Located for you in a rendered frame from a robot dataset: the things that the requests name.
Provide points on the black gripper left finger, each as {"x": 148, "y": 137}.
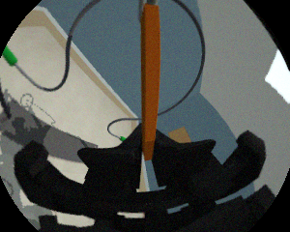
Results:
{"x": 126, "y": 157}

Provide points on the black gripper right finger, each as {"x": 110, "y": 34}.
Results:
{"x": 167, "y": 152}

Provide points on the long orange handle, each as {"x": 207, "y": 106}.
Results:
{"x": 150, "y": 72}

